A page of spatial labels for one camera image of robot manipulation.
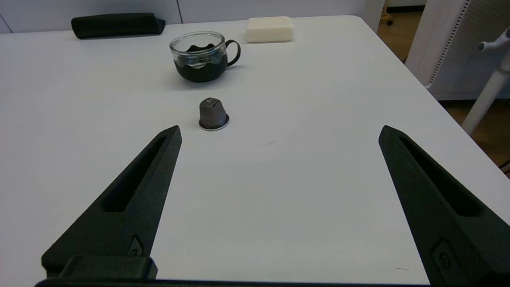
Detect white pegboard panel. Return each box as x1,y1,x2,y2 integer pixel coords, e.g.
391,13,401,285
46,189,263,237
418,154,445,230
405,0,510,101

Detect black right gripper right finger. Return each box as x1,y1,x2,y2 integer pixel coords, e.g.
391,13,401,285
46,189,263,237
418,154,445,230
378,125,510,287

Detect black oblong case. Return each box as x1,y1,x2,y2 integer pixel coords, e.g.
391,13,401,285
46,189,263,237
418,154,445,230
71,13,166,39

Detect white side table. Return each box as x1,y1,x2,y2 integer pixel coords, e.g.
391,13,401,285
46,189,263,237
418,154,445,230
461,50,510,136

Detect white soap bar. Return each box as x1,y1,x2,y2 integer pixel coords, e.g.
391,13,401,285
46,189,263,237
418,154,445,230
246,16,294,43

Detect small dark brown shell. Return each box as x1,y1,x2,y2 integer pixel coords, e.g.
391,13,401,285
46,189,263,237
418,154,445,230
198,97,230,131

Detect glass cup with black liquid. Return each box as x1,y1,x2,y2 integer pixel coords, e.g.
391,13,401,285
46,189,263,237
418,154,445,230
169,31,241,83

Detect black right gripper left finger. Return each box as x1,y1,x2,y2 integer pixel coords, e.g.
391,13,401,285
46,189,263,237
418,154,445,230
41,125,183,280

